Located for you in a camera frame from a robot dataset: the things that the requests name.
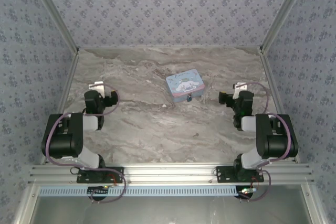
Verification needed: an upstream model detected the blue cartoon tin box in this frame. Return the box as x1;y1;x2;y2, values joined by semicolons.
165;68;207;103

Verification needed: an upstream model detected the black controller board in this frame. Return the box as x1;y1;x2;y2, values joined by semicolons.
237;185;257;199
87;186;110;198

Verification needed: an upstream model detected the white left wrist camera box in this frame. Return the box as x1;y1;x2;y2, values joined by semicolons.
88;81;105;97

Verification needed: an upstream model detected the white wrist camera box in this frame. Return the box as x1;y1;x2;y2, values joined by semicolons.
232;82;248;99
88;81;105;97

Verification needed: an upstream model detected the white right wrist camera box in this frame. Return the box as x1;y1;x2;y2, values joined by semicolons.
232;82;248;99

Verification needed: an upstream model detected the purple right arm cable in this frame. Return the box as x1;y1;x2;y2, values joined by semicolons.
237;82;293;202

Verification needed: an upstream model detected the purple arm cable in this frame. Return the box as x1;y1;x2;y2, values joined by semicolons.
44;81;127;205
237;82;293;202

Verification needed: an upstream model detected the aluminium table side rail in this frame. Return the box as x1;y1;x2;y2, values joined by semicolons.
40;50;80;165
259;50;300;164

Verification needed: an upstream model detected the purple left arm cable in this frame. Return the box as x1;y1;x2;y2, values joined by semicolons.
44;81;127;205

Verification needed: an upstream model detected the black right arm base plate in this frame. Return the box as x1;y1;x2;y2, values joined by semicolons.
215;165;265;184

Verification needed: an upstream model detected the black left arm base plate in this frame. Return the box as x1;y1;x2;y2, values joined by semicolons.
76;166;125;184

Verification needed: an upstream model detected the aluminium cross rail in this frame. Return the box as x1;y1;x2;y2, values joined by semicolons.
27;163;315;185

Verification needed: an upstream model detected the aluminium corner frame post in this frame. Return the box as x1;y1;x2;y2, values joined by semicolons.
25;0;80;54
259;0;313;54

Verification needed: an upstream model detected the white slotted cable duct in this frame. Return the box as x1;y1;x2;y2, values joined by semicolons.
38;185;244;197

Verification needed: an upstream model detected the aluminium lower frame leg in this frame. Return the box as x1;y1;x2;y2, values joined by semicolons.
300;184;329;224
12;184;40;224

